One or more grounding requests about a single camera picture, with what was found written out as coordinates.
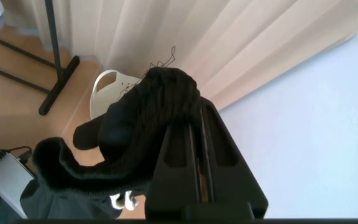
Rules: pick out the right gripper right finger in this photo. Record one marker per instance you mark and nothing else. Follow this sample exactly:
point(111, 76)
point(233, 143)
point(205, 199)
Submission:
point(232, 183)

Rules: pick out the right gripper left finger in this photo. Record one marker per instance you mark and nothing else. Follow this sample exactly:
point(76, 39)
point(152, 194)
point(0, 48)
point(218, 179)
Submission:
point(176, 183)

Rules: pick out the black garment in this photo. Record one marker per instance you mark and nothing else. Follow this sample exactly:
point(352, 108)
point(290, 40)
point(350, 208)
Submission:
point(141, 109)

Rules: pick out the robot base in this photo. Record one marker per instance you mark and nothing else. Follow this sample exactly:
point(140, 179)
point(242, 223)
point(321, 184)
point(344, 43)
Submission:
point(5, 177)

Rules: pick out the white laundry basket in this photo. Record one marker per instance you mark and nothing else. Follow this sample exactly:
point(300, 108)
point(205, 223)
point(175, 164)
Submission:
point(104, 99)

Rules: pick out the black clothes rack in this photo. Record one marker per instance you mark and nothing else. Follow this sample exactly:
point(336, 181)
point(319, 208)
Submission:
point(51, 31)

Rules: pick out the beige curtain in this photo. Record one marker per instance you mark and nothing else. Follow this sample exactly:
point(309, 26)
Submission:
point(228, 37)

